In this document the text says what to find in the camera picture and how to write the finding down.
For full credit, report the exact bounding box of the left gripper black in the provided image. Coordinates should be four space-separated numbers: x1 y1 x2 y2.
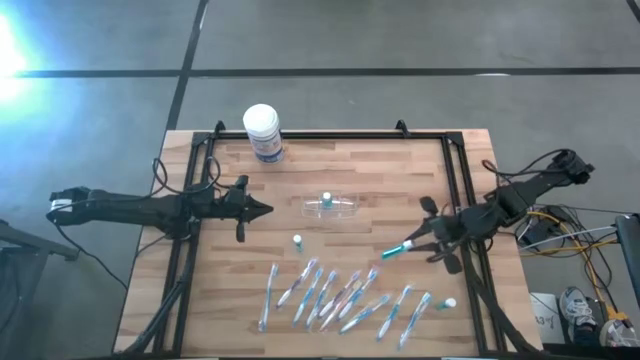
222 174 275 244

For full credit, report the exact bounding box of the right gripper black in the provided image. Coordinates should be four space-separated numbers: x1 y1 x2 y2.
405 196 474 275

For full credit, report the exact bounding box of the white wipes canister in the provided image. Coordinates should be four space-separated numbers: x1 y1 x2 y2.
242 103 286 165

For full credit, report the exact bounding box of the clear acrylic organizer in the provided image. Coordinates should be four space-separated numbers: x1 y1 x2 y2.
300 192 359 220

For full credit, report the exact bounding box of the black power adapter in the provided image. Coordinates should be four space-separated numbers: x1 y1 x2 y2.
524 219 554 246

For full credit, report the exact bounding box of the plastic-wrapped orange toothbrush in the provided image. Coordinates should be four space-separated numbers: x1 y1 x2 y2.
319 279 364 334

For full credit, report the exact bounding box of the white paper box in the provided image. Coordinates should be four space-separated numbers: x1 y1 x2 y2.
529 292 566 344

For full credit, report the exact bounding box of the person's shoe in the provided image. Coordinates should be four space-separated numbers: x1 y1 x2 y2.
598 317 640 349
558 285 599 331

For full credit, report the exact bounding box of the large black monitor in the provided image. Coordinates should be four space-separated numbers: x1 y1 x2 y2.
613 213 640 311

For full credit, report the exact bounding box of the black side table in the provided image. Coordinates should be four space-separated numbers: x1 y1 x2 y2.
0 219 81 351

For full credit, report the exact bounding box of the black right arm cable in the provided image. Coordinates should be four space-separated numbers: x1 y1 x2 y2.
481 147 569 182

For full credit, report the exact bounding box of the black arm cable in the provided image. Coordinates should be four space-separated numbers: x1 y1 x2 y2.
481 147 569 182
151 156 224 197

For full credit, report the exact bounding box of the black aluminium rig frame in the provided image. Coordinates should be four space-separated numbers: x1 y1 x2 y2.
122 130 544 359

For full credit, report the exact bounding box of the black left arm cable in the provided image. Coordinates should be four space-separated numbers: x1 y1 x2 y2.
151 156 224 197

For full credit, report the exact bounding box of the white floor cable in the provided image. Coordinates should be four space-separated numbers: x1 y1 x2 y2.
517 224 619 251

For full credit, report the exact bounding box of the yellow floor cable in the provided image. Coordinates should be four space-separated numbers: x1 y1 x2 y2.
519 209 629 324

